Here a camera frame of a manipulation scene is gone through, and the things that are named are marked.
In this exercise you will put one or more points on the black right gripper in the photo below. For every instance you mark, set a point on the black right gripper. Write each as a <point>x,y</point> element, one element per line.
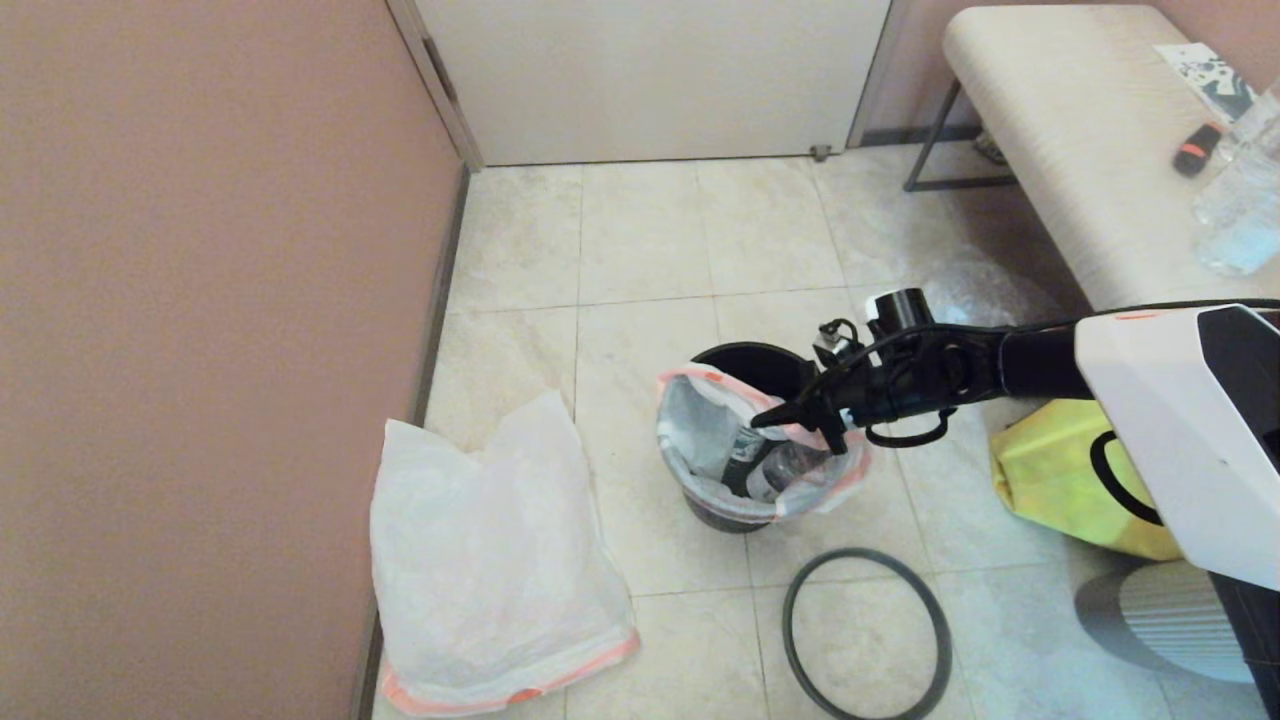
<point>920,380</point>

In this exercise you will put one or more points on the black round trash bin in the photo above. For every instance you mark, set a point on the black round trash bin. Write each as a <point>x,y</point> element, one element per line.
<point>750,365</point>

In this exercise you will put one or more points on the used translucent trash bag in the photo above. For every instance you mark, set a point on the used translucent trash bag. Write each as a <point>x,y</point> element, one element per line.
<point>700,420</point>

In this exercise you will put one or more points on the grey ribbed robot base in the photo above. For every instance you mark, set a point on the grey ribbed robot base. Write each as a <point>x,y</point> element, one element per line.
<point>1150,620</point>

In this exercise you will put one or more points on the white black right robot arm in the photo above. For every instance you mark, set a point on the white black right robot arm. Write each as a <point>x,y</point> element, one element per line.
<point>1150,420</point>

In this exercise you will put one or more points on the crumpled clear plastic bag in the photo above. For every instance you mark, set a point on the crumpled clear plastic bag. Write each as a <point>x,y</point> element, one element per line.
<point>970,290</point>

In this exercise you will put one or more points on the yellow shopping bag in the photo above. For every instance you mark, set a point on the yellow shopping bag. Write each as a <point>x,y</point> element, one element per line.
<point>1050,480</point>

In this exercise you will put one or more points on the white red plastic bag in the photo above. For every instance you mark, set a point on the white red plastic bag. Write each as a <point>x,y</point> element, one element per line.
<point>500,560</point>

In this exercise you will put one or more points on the crushed clear plastic bottle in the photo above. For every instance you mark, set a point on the crushed clear plastic bottle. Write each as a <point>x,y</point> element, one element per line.
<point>785,470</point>

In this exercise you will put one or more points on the light wood-grain table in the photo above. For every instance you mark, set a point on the light wood-grain table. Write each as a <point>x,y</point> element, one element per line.
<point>1080,150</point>

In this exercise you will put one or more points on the white door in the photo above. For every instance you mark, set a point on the white door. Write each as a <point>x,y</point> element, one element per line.
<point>650,80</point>

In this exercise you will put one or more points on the black orange marker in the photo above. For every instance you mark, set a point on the black orange marker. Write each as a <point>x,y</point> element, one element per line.
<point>1195,152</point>

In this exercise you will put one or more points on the large clear water bottle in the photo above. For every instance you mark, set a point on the large clear water bottle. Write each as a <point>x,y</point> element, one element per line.
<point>1240,215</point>

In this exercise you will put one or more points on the black and white booklet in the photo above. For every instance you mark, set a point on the black and white booklet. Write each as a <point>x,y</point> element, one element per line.
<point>1205,78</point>

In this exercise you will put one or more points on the small clear water bottle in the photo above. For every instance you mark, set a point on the small clear water bottle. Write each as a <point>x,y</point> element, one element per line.
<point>1255,118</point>

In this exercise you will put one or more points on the black metal table frame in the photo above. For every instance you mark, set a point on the black metal table frame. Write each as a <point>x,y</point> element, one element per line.
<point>930,136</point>

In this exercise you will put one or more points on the grey door frame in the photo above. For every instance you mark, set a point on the grey door frame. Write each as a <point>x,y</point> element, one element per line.
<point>450,110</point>

